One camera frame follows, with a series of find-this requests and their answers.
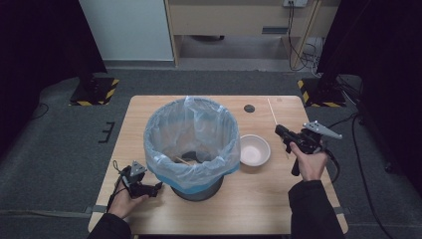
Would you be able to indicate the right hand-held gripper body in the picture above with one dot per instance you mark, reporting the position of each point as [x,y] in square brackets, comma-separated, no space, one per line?
[310,141]

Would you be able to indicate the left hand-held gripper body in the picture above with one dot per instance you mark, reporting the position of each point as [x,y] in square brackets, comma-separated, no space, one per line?
[134,179]

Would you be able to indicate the wooden chopstick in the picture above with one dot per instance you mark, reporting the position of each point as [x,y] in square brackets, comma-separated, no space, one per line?
[272,111]
[183,160]

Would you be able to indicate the white bowl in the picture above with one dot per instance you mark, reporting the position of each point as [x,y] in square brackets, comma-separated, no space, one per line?
[254,151]

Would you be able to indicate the grey trash bin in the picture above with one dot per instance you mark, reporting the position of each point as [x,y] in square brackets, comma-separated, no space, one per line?
[199,194]

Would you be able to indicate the bin with blue bag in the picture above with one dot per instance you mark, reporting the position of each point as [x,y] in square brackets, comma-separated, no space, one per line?
[195,126]

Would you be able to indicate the person's right hand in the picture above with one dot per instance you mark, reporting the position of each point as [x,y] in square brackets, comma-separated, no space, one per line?
[312,166]

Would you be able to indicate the person's left hand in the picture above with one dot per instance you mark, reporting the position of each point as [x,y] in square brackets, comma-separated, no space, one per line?
[122,204]

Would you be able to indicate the black round table grommet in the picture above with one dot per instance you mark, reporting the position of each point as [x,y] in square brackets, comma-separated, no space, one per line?
[249,108]

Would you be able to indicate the striped stand base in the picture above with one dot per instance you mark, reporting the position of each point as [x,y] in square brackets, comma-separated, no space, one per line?
[321,96]
[96,91]

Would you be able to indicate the black curtain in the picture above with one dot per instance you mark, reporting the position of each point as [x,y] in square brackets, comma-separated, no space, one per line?
[388,66]
[40,40]

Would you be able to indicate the wooden cabinet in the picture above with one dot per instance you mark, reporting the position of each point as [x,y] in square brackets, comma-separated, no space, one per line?
[232,20]

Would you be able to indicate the white partition panel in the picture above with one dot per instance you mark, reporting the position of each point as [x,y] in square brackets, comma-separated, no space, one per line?
[126,30]

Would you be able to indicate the wall power outlet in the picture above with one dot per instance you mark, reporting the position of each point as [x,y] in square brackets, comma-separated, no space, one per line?
[295,2]

